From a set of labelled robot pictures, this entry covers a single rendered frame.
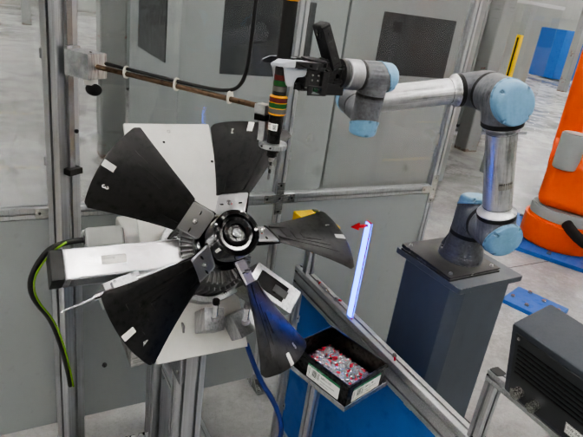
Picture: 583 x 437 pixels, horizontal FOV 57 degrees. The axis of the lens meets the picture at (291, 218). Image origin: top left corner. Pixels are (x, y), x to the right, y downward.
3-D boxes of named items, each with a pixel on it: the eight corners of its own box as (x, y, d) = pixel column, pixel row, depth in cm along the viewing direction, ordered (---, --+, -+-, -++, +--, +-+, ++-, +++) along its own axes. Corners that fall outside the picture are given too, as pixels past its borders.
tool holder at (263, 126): (245, 144, 132) (250, 104, 128) (260, 139, 138) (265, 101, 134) (278, 153, 128) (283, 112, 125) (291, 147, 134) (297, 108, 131)
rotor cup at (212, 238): (198, 275, 138) (214, 264, 126) (189, 220, 141) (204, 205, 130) (250, 268, 144) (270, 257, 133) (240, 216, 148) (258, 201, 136)
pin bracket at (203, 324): (194, 311, 150) (204, 307, 143) (213, 311, 153) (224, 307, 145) (194, 334, 149) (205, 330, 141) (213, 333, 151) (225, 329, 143)
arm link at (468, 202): (474, 223, 189) (486, 187, 184) (494, 241, 177) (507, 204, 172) (443, 222, 186) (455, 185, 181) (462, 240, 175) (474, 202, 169)
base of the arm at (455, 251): (456, 242, 196) (463, 218, 192) (491, 262, 186) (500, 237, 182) (429, 250, 188) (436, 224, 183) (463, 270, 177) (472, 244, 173)
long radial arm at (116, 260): (169, 248, 152) (180, 238, 142) (173, 274, 151) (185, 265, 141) (58, 259, 139) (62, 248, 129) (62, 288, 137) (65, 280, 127)
